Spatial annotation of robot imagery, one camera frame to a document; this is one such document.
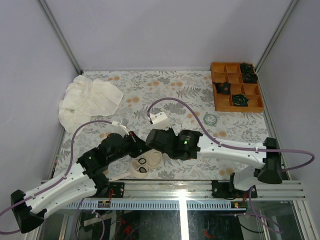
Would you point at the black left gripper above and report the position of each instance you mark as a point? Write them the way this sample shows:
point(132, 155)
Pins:
point(138, 144)

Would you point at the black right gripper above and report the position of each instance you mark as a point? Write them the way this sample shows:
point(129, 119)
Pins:
point(168, 130)

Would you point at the beige round jewelry case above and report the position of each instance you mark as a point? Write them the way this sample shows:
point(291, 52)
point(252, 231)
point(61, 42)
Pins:
point(141, 166)

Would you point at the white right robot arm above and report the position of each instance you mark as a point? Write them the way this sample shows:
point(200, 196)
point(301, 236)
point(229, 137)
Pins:
point(262, 159)

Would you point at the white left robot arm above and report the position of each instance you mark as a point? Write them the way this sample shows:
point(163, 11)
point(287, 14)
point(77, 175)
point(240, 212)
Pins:
point(85, 178)

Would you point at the floral patterned table mat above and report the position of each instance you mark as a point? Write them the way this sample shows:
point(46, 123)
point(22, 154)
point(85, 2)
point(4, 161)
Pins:
point(186, 97)

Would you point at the crumpled white cloth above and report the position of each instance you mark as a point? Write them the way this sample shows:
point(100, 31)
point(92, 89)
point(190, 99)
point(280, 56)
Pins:
point(85, 98)

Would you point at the black flower orange dots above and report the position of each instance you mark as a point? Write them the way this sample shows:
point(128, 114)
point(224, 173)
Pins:
point(223, 88)

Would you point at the black flower yellow green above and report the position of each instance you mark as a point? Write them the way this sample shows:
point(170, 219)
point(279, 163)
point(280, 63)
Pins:
point(239, 100)

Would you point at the wooden compartment tray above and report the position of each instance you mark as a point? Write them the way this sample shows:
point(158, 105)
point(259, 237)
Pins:
point(230, 72)

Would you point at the black fabric flower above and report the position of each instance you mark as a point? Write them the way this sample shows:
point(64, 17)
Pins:
point(249, 78)
point(247, 68)

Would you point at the black fabric flower top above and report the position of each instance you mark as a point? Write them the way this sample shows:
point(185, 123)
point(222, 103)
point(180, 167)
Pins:
point(247, 68)

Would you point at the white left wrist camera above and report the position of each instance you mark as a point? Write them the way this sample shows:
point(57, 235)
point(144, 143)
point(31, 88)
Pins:
point(120, 127)

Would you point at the aluminium front rail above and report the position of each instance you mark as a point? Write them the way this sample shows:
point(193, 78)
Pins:
point(289, 190)

